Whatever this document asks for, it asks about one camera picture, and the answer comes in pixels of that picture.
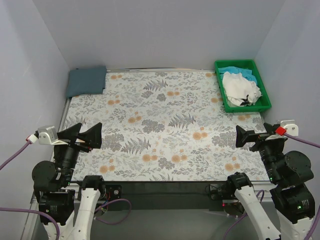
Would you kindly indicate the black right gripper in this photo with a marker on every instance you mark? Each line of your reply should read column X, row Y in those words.
column 261, row 137

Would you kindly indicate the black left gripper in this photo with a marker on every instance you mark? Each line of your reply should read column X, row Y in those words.
column 75, row 144

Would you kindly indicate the white t shirt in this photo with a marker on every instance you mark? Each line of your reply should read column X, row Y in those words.
column 239, row 91

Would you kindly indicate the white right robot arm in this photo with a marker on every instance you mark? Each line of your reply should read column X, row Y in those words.
column 294, row 203

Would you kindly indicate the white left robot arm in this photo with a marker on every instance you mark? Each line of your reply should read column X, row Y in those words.
column 56, row 203

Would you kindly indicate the green plastic bin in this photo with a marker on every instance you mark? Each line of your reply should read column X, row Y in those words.
column 262, row 104

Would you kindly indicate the folded dark teal t shirt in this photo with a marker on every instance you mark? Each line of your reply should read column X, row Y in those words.
column 86, row 81

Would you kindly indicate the light blue t shirt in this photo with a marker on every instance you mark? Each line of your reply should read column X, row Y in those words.
column 246, row 73

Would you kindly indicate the floral table cloth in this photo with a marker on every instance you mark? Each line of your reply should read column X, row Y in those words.
column 164, row 126

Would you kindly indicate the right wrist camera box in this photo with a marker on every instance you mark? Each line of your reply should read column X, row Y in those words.
column 286, row 127

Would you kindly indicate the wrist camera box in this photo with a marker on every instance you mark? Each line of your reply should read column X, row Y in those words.
column 286, row 127
column 46, row 135

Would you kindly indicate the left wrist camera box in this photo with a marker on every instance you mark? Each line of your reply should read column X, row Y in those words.
column 46, row 135

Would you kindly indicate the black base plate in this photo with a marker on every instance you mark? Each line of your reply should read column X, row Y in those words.
column 168, row 195

